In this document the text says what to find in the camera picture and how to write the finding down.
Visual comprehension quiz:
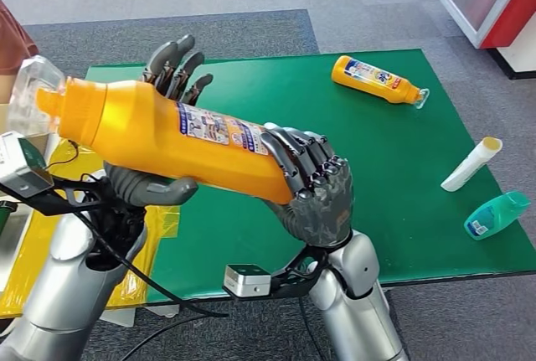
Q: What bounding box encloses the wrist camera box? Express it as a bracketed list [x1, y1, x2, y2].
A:
[0, 130, 55, 200]
[223, 263, 273, 299]

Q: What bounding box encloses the dark green object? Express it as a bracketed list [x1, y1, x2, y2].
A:
[0, 200, 19, 236]

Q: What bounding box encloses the white side table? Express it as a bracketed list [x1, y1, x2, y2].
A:
[0, 196, 32, 294]

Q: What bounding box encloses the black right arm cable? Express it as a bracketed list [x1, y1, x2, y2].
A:
[297, 296, 320, 361]

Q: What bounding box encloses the person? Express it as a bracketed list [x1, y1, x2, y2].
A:
[0, 0, 40, 106]

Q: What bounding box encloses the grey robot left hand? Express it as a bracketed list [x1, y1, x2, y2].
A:
[103, 33, 214, 209]

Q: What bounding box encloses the teal plastic bottle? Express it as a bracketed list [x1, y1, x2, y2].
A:
[464, 190, 532, 242]

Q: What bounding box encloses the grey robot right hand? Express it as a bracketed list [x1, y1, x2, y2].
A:
[260, 121, 356, 249]

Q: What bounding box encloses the white platform with black edge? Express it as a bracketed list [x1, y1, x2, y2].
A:
[488, 13, 536, 81]

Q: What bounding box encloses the white paper sheet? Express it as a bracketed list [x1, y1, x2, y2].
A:
[99, 303, 180, 328]

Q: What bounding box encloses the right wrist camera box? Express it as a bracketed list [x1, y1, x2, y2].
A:
[223, 263, 273, 299]

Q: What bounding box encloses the green table mat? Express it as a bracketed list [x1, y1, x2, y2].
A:
[85, 49, 536, 305]

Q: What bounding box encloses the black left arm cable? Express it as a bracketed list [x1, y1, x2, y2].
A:
[72, 209, 230, 361]

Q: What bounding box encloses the brown cardboard box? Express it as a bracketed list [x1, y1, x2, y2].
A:
[0, 101, 53, 155]

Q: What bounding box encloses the thin black cable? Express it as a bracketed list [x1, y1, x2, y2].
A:
[45, 138, 80, 172]

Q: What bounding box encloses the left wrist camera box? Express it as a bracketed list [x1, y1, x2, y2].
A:
[0, 130, 55, 200]

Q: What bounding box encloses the orange bottle with clear cap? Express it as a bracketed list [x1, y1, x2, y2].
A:
[7, 55, 294, 206]
[331, 54, 430, 111]

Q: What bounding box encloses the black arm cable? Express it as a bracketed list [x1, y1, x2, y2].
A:
[297, 296, 320, 361]
[72, 209, 230, 361]

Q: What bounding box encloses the white tube bottle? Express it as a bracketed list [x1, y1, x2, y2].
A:
[440, 136, 504, 193]

